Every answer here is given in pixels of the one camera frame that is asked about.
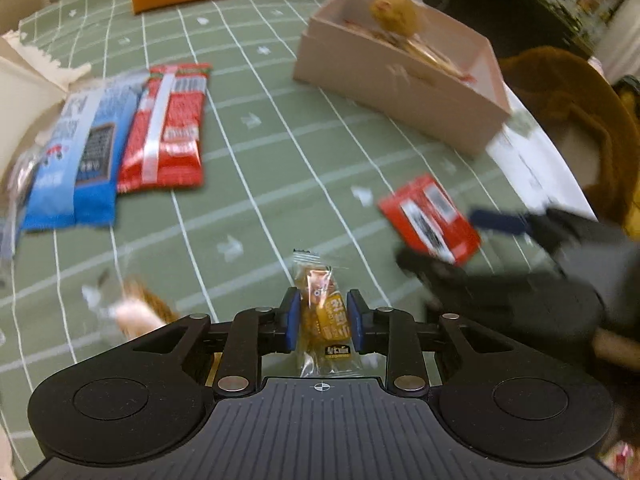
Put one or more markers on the red snack packet white stripe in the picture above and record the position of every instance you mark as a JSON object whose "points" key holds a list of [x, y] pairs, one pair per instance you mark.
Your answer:
{"points": [[180, 160]]}

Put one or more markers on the person's right forearm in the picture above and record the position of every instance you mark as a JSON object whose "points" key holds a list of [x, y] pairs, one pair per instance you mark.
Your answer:
{"points": [[615, 347]]}

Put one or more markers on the blue snack packet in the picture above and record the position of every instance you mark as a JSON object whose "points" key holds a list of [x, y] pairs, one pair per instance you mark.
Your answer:
{"points": [[60, 200]]}

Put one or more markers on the bread packet with red print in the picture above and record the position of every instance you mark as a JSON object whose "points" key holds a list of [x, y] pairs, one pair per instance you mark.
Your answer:
{"points": [[392, 12]]}

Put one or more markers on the brown chair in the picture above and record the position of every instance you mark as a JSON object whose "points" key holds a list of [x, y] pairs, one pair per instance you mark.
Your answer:
{"points": [[575, 110]]}

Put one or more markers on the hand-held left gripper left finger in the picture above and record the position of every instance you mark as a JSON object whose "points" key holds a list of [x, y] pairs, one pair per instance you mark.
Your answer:
{"points": [[292, 320]]}

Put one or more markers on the white cartoon paper bag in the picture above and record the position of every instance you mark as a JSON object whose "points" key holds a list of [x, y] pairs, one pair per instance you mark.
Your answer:
{"points": [[25, 90]]}

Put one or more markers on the brown snack clear wrapper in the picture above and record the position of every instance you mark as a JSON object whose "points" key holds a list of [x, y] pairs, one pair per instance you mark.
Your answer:
{"points": [[145, 305]]}

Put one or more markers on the small red snack packet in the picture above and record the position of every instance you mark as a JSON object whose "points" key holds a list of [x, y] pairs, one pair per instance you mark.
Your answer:
{"points": [[425, 215]]}

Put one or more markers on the yellow candy packet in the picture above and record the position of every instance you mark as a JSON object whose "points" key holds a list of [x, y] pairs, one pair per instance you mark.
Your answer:
{"points": [[325, 310]]}

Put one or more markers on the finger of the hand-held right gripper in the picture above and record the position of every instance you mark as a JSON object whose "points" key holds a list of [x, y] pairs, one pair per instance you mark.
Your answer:
{"points": [[500, 221], [440, 280]]}

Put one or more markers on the pink cardboard box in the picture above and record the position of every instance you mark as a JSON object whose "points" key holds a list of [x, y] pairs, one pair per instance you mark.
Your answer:
{"points": [[400, 95]]}

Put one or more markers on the green checkered tablecloth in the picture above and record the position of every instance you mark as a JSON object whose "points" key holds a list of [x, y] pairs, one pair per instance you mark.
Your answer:
{"points": [[280, 160]]}

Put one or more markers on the yellow snack packet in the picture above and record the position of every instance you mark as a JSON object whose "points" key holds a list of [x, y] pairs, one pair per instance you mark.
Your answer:
{"points": [[430, 57]]}

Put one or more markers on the clear cracker packet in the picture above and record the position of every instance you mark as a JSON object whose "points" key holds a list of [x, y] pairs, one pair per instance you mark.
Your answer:
{"points": [[17, 200]]}

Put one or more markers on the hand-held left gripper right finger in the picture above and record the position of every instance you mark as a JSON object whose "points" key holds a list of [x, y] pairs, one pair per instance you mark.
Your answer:
{"points": [[356, 322]]}

